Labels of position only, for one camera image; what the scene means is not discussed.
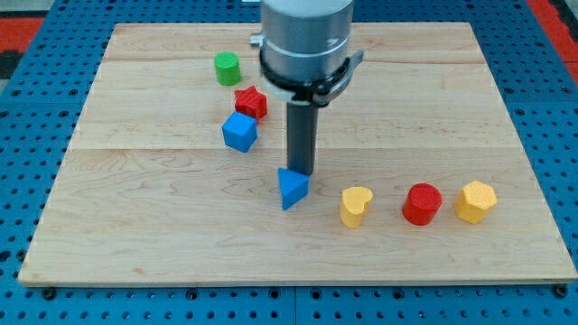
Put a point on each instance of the yellow heart block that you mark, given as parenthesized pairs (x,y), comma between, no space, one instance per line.
(355,203)

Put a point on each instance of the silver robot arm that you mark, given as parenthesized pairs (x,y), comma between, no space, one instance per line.
(303,49)

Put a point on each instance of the red star block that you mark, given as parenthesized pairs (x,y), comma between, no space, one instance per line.
(251,102)

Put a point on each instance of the blue cube block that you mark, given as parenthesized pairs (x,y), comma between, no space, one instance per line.
(239,131)

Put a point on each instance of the blue triangle block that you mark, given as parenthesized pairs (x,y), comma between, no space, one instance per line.
(294,186)

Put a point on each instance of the red cylinder block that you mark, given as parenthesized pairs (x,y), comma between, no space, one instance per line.
(422,203)

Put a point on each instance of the yellow hexagon block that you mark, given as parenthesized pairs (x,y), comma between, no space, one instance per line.
(475,202)

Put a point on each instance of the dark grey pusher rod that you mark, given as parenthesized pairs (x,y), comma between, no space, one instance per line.
(301,128)

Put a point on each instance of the wooden board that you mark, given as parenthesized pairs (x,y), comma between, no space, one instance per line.
(148,194)

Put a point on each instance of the green cylinder block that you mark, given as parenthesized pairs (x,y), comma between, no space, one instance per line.
(227,67)

